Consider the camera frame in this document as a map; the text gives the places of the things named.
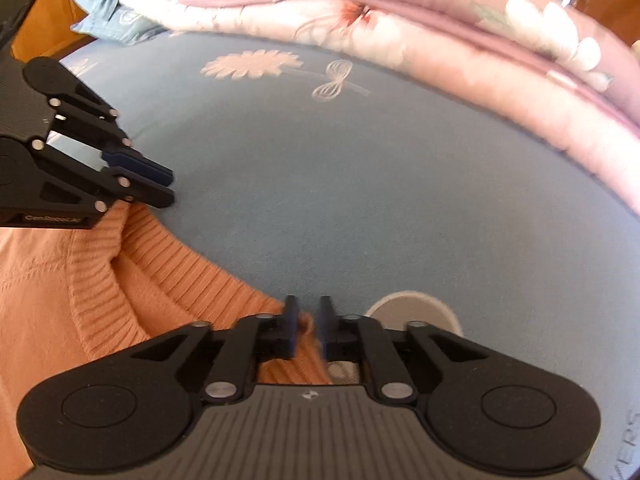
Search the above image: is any wooden headboard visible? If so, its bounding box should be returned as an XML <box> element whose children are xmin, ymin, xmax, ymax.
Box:
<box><xmin>0</xmin><ymin>0</ymin><xmax>97</xmax><ymax>63</ymax></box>

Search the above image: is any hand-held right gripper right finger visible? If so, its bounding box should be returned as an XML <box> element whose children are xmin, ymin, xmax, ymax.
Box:
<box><xmin>319</xmin><ymin>296</ymin><xmax>488</xmax><ymax>405</ymax></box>

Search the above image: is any pink floral quilt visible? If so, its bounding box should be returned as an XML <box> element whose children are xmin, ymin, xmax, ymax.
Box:
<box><xmin>100</xmin><ymin>0</ymin><xmax>640</xmax><ymax>217</ymax></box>

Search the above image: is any blue floral bed sheet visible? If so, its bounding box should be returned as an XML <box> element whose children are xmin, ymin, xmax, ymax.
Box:
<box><xmin>57</xmin><ymin>30</ymin><xmax>640</xmax><ymax>480</ymax></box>

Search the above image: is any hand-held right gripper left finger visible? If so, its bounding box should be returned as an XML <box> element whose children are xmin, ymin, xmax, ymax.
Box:
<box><xmin>131</xmin><ymin>296</ymin><xmax>301</xmax><ymax>403</ymax></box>

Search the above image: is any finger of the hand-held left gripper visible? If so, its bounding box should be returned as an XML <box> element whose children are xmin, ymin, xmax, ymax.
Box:
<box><xmin>49</xmin><ymin>94</ymin><xmax>174</xmax><ymax>187</ymax></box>
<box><xmin>25</xmin><ymin>137</ymin><xmax>177</xmax><ymax>213</ymax></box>

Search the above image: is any blue pillow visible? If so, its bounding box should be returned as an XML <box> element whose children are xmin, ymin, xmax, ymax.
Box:
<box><xmin>55</xmin><ymin>0</ymin><xmax>172</xmax><ymax>47</ymax></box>

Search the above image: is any orange knit sweater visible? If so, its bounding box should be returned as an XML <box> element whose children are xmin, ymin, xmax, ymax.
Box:
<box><xmin>0</xmin><ymin>200</ymin><xmax>334</xmax><ymax>480</ymax></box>

